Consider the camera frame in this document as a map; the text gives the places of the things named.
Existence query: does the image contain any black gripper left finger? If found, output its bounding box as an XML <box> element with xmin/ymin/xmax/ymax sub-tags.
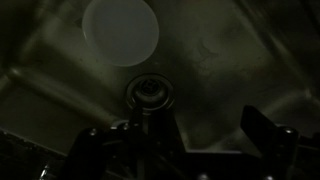
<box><xmin>68</xmin><ymin>105</ymin><xmax>185</xmax><ymax>180</ymax></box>

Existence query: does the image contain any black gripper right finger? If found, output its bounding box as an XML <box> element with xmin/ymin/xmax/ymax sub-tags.
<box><xmin>239</xmin><ymin>104</ymin><xmax>301</xmax><ymax>180</ymax></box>

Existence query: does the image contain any white bowl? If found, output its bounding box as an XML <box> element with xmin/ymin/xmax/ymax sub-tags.
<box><xmin>81</xmin><ymin>0</ymin><xmax>160</xmax><ymax>68</ymax></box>

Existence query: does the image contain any metal sink drain strainer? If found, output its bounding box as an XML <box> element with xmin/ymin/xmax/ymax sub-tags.
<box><xmin>125</xmin><ymin>73</ymin><xmax>176</xmax><ymax>113</ymax></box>

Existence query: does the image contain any stainless steel sink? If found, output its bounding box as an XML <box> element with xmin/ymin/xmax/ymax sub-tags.
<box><xmin>0</xmin><ymin>0</ymin><xmax>320</xmax><ymax>161</ymax></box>

